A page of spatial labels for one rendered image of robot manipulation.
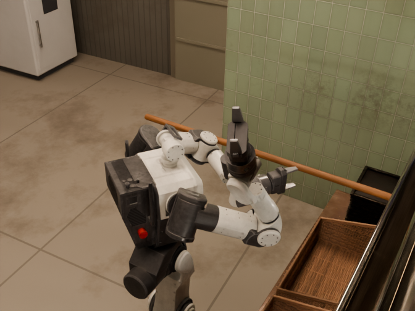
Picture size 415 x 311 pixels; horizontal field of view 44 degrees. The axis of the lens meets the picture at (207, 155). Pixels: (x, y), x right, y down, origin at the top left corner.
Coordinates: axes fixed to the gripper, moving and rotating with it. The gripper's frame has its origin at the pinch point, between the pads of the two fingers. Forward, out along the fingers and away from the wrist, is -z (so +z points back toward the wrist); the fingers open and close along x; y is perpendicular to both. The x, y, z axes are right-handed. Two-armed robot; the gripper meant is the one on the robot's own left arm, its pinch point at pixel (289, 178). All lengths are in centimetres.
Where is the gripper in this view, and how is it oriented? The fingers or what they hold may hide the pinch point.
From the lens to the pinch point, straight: 210.2
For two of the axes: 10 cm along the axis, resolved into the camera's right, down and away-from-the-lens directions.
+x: -0.2, 8.3, 5.6
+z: -9.1, 2.1, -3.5
